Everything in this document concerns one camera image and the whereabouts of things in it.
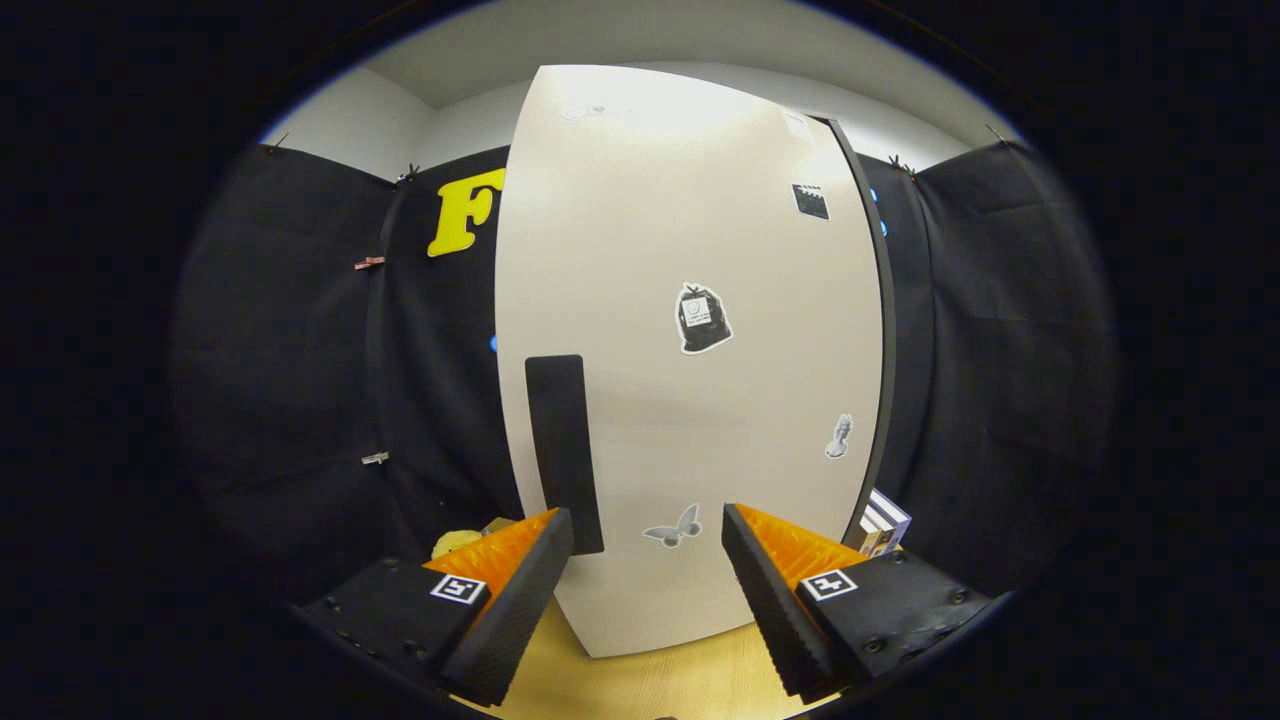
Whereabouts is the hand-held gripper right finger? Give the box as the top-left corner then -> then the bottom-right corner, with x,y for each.
721,503 -> 996,701

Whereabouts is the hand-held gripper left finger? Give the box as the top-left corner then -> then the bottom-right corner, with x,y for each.
303,507 -> 574,706

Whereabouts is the black backdrop cloth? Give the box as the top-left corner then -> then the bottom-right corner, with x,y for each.
170,140 -> 1116,601

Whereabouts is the grey cabinet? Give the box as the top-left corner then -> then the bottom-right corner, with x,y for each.
825,118 -> 898,546

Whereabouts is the stack of books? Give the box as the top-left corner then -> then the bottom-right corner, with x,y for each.
845,488 -> 913,558

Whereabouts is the black door handle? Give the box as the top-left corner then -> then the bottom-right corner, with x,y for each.
525,354 -> 606,556

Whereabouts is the beige cabinet door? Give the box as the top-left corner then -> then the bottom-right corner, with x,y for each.
494,65 -> 885,659

